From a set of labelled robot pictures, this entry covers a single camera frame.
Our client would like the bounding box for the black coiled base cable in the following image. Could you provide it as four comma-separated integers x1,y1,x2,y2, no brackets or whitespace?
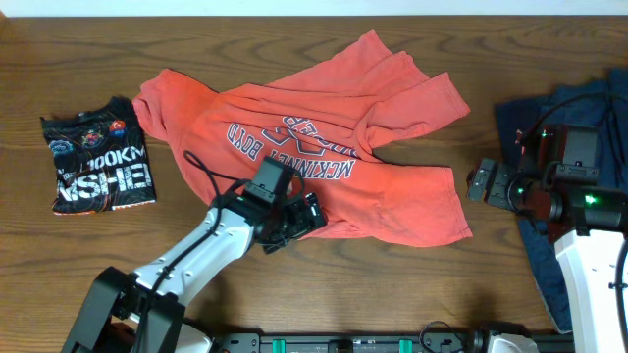
418,320,467,353

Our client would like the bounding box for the dark blue denim garment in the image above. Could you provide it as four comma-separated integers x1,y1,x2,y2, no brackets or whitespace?
495,68,627,333

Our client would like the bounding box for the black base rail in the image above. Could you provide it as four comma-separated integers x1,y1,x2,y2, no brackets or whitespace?
210,330,576,353

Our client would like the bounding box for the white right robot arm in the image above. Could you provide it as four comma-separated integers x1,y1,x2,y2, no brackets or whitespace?
467,159,627,352

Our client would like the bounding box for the orange red t-shirt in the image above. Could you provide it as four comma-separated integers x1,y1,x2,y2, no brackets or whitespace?
132,31,471,247

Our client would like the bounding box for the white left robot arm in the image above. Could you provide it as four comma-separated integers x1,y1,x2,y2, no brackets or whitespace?
63,193,327,352

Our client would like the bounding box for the black printed folded shirt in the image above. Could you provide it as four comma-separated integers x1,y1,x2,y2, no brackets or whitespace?
40,97,157,215

